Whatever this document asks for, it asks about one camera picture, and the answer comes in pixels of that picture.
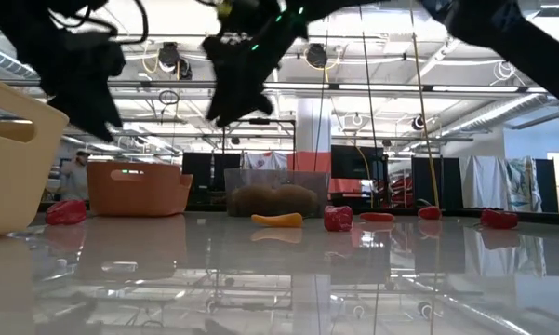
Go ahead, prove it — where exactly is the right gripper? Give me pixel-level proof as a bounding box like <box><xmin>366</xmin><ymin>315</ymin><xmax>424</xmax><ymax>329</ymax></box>
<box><xmin>202</xmin><ymin>0</ymin><xmax>308</xmax><ymax>128</ymax></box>

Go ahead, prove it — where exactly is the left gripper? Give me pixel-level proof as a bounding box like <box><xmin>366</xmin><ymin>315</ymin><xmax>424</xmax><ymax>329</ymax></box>
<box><xmin>8</xmin><ymin>25</ymin><xmax>126</xmax><ymax>142</ymax></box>

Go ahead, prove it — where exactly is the orange mango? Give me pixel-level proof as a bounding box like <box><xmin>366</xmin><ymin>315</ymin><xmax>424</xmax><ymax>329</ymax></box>
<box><xmin>227</xmin><ymin>184</ymin><xmax>280</xmax><ymax>218</ymax></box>
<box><xmin>273</xmin><ymin>183</ymin><xmax>321</xmax><ymax>218</ymax></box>

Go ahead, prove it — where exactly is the small red bell pepper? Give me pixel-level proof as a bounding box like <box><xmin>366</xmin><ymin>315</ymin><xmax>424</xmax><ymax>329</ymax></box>
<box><xmin>416</xmin><ymin>198</ymin><xmax>443</xmax><ymax>221</ymax></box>
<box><xmin>323</xmin><ymin>205</ymin><xmax>354</xmax><ymax>233</ymax></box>
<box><xmin>45</xmin><ymin>199</ymin><xmax>88</xmax><ymax>227</ymax></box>
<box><xmin>480</xmin><ymin>208</ymin><xmax>520</xmax><ymax>231</ymax></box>

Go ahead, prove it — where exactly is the person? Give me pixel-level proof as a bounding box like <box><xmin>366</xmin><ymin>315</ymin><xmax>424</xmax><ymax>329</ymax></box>
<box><xmin>58</xmin><ymin>149</ymin><xmax>92</xmax><ymax>202</ymax></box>

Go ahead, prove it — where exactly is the white cloth with red print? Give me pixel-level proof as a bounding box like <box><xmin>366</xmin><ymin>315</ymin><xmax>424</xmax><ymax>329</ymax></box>
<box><xmin>241</xmin><ymin>151</ymin><xmax>289</xmax><ymax>171</ymax></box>

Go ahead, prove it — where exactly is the white building column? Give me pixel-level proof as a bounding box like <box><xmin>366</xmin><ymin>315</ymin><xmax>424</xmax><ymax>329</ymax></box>
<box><xmin>296</xmin><ymin>97</ymin><xmax>332</xmax><ymax>154</ymax></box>

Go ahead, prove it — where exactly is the grey plastic basket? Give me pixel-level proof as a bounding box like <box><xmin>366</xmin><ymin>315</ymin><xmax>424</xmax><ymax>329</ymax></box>
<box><xmin>223</xmin><ymin>167</ymin><xmax>331</xmax><ymax>220</ymax></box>

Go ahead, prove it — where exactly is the black partition panel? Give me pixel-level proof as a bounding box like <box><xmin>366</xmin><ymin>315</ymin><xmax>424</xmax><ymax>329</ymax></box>
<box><xmin>411</xmin><ymin>156</ymin><xmax>464</xmax><ymax>210</ymax></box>
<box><xmin>534</xmin><ymin>158</ymin><xmax>559</xmax><ymax>214</ymax></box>
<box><xmin>181</xmin><ymin>152</ymin><xmax>242</xmax><ymax>206</ymax></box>

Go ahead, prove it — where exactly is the salmon plastic basket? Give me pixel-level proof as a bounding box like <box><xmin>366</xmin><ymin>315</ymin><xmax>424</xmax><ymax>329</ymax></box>
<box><xmin>86</xmin><ymin>160</ymin><xmax>194</xmax><ymax>219</ymax></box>

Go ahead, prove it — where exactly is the yellow plastic basket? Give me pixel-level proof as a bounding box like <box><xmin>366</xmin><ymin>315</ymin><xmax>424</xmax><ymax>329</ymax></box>
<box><xmin>0</xmin><ymin>73</ymin><xmax>71</xmax><ymax>238</ymax></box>

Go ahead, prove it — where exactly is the orange carrot centre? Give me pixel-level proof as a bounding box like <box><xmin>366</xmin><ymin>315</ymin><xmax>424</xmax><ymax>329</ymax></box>
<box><xmin>250</xmin><ymin>212</ymin><xmax>304</xmax><ymax>229</ymax></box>

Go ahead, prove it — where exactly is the linear ceiling light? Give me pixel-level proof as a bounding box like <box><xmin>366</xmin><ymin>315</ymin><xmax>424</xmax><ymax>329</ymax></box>
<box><xmin>263</xmin><ymin>81</ymin><xmax>549</xmax><ymax>94</ymax></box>

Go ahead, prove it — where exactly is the red chili pepper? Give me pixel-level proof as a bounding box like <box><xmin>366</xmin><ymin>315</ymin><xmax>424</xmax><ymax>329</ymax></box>
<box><xmin>358</xmin><ymin>211</ymin><xmax>396</xmax><ymax>223</ymax></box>

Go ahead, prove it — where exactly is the plain white hanging cloth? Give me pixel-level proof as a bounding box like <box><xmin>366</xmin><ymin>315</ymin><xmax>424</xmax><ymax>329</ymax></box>
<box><xmin>459</xmin><ymin>155</ymin><xmax>511</xmax><ymax>213</ymax></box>

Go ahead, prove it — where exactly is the patterned hanging cloth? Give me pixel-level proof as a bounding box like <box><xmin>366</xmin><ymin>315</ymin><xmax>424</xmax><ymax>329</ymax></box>
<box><xmin>504</xmin><ymin>156</ymin><xmax>543</xmax><ymax>213</ymax></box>

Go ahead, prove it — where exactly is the black metal frame stand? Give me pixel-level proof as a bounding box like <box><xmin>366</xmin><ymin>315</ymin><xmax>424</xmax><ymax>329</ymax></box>
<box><xmin>220</xmin><ymin>117</ymin><xmax>299</xmax><ymax>171</ymax></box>

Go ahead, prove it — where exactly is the thin black hanging cable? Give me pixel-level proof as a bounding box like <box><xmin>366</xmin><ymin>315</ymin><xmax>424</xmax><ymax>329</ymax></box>
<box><xmin>357</xmin><ymin>0</ymin><xmax>378</xmax><ymax>209</ymax></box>

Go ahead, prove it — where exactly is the yellow hanging cable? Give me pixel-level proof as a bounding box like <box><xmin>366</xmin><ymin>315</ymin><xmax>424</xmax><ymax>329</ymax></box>
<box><xmin>408</xmin><ymin>0</ymin><xmax>441</xmax><ymax>209</ymax></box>

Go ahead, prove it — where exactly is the silver ventilation duct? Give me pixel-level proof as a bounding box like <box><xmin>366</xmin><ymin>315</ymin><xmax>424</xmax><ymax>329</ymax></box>
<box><xmin>439</xmin><ymin>92</ymin><xmax>559</xmax><ymax>139</ymax></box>

